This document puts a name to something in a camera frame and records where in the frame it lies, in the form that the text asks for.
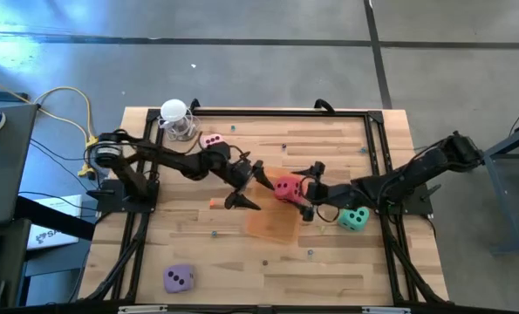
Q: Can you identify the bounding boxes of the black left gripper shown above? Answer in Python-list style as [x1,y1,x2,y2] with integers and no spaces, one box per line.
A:
[218,155,277,212]

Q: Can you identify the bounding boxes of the white metal bracket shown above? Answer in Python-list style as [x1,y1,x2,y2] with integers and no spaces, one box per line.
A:
[362,306,412,314]
[118,304,168,314]

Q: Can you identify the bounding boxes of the large pink foam die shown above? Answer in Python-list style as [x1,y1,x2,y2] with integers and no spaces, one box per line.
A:
[198,133,225,150]

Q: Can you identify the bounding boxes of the large purple foam die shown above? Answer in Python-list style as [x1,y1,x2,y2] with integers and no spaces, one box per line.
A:
[162,263,195,294]

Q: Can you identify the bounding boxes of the large red foam die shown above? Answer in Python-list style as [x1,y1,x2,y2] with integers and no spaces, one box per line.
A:
[273,174,306,205]

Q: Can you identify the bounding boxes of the black desk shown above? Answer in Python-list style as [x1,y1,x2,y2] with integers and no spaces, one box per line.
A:
[0,103,40,228]

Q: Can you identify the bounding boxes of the yellow floor cable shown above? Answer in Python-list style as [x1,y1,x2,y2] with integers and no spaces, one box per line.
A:
[0,73,99,178]

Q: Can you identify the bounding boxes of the black desk crossbar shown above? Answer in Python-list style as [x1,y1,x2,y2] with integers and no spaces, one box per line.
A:
[14,195,97,241]

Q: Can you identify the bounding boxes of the white cardboard box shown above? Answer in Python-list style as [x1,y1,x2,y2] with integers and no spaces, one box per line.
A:
[26,195,84,251]

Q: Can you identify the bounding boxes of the blue-grey metal table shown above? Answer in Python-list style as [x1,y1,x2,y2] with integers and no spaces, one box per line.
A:
[461,119,519,255]

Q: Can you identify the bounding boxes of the dark computer workstation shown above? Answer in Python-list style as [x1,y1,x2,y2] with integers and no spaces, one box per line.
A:
[0,217,31,309]

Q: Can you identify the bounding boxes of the black aluminium table frame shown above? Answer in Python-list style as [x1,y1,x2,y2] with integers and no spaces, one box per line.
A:
[79,107,447,306]

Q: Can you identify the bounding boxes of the orange translucent plastic bin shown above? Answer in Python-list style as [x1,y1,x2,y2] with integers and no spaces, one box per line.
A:
[244,165,312,244]

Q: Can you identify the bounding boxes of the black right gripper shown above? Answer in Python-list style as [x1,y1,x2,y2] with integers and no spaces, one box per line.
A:
[291,160,356,222]

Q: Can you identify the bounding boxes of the white mushroom-shaped lamp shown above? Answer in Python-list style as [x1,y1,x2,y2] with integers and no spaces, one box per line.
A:
[160,99,199,143]

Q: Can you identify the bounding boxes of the white lamp cable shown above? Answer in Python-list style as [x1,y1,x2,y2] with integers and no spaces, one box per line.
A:
[157,113,201,143]

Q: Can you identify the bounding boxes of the large teal foam die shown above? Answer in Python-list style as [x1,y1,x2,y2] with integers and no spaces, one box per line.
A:
[337,206,371,233]

